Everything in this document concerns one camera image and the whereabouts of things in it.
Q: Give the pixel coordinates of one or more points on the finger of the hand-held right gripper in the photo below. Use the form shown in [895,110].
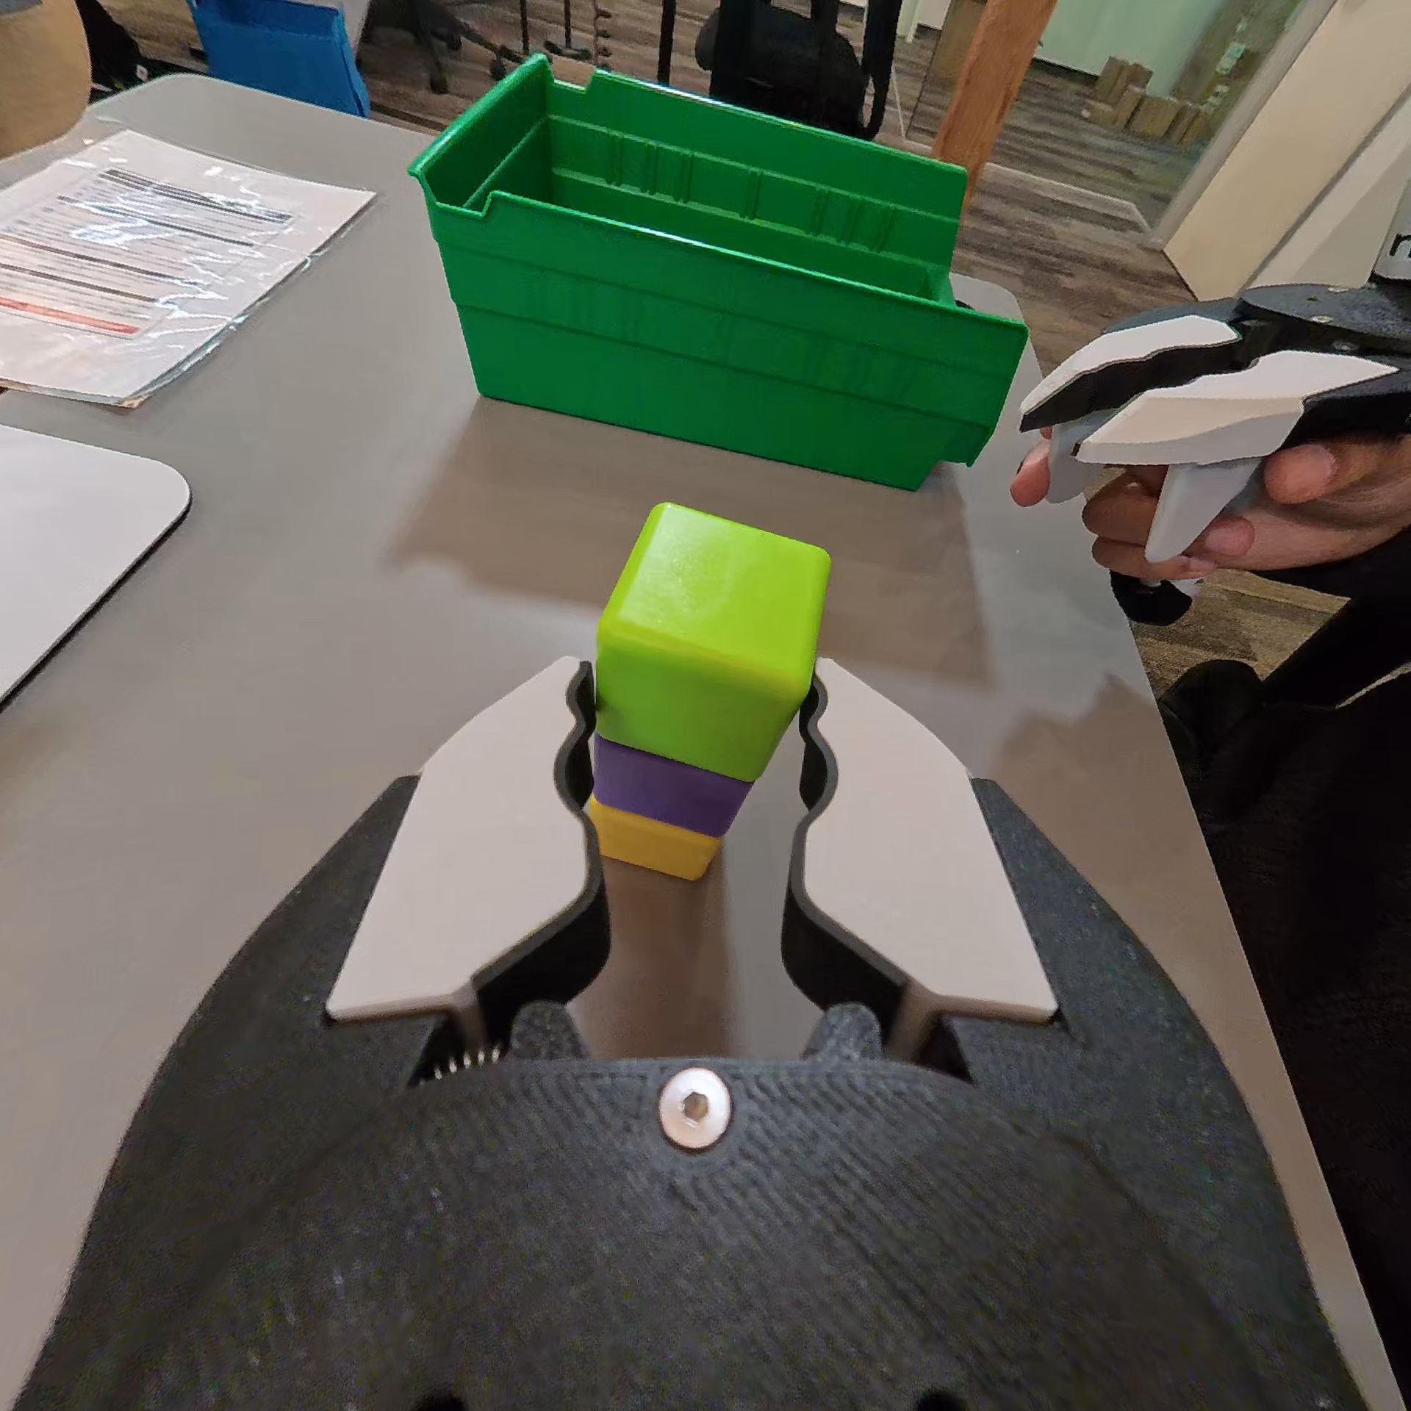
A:
[1135,346]
[1212,409]

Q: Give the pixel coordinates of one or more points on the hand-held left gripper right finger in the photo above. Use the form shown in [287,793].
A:
[919,881]

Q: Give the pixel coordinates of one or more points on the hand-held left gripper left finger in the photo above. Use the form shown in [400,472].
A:
[473,881]

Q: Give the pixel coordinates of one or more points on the yellow cube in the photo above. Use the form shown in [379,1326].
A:
[655,847]

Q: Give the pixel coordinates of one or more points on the purple cube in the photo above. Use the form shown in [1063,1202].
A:
[661,788]

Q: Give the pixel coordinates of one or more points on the lime green cube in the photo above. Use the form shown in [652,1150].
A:
[706,640]

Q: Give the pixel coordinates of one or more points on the green plastic bin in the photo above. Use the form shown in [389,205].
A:
[715,364]

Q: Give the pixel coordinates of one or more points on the person's right hand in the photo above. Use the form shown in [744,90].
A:
[1344,494]

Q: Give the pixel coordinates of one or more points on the stack of cardboard boxes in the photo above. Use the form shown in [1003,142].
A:
[1145,103]

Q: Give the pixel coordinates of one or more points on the wooden pillar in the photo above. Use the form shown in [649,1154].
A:
[993,78]

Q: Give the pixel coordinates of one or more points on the person's dark clothed body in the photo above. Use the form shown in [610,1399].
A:
[1301,881]

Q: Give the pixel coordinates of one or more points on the black office chair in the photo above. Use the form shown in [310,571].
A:
[793,66]

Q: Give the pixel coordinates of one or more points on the document stand with white base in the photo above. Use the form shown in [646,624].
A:
[77,520]

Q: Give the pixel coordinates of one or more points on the laminated paper sheet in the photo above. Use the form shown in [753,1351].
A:
[166,253]

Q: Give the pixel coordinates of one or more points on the blue storage bin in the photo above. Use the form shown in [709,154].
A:
[287,48]

